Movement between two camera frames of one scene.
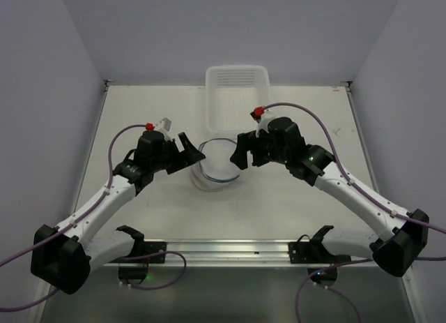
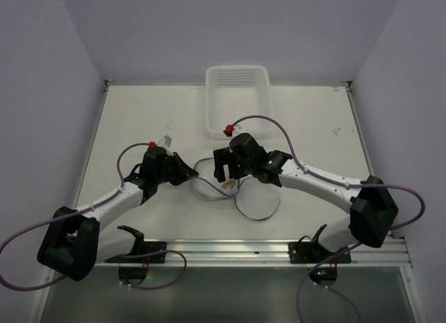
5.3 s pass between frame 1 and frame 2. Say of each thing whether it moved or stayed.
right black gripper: moved
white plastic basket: stayed
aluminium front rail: stayed
